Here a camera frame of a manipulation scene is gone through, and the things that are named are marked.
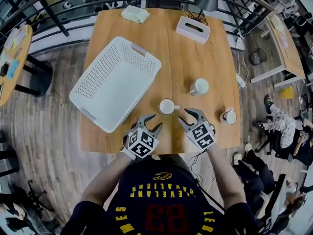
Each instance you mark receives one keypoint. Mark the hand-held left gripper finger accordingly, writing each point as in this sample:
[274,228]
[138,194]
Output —
[146,119]
[157,131]

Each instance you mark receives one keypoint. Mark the green book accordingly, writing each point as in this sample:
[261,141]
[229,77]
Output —
[1,91]

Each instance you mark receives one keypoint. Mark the white plastic basket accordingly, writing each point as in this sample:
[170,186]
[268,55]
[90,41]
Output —
[115,87]

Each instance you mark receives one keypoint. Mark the plain white mug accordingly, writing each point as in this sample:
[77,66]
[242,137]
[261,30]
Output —
[200,86]

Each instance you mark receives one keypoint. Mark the pink packet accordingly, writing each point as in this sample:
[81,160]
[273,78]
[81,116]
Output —
[283,40]

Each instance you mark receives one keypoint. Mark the person's right hand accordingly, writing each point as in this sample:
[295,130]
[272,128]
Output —
[213,129]

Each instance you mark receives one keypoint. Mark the long wooden table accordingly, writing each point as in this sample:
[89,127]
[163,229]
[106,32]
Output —
[291,57]

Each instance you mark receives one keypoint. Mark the person's left forearm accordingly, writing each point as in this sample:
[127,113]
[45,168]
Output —
[107,180]

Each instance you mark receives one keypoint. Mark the yellow bag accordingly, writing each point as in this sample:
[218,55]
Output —
[287,92]

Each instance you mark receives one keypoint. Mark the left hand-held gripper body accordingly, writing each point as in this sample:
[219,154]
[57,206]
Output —
[141,142]

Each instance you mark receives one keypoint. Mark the person's dark blue jersey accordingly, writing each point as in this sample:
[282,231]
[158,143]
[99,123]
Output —
[159,204]

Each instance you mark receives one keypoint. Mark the black mesh waste basket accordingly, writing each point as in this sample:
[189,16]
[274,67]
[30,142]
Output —
[257,57]

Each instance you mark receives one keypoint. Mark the small black box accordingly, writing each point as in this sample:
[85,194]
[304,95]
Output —
[4,69]

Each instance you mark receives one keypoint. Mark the black stool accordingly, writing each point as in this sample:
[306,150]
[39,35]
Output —
[9,160]

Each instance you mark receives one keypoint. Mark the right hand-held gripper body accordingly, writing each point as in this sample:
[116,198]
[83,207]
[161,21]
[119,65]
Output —
[201,136]

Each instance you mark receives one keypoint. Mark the white tissue box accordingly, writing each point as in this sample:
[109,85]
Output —
[188,33]

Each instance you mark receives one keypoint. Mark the light blue cloth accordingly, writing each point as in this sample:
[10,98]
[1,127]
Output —
[13,69]

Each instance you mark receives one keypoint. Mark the white wristband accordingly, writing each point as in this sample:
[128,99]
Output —
[127,153]

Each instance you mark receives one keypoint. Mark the person's left hand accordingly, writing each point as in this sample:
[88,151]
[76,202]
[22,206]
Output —
[125,141]

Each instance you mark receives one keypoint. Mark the pastel paper stack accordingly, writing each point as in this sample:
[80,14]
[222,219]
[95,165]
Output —
[14,37]

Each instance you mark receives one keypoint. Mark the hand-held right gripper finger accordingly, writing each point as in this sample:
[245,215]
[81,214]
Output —
[185,125]
[198,113]

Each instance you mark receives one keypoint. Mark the pale green folded cloth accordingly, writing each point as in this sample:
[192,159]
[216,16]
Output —
[135,14]

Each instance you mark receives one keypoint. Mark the white mug with pattern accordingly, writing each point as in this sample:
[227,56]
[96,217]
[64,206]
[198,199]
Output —
[167,106]

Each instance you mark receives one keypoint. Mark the cream tissue box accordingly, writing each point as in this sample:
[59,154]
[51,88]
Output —
[277,23]

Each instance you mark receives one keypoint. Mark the white power strip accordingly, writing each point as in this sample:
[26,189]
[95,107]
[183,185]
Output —
[240,80]

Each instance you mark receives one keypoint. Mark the dark computer monitor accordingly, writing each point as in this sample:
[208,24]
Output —
[277,199]

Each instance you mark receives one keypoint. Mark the black office chair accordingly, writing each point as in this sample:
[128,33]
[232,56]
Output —
[24,212]

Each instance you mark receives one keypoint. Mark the person's right forearm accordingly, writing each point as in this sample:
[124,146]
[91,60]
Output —
[225,177]

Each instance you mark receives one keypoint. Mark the round wooden table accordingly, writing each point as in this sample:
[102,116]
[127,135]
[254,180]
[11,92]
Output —
[22,57]

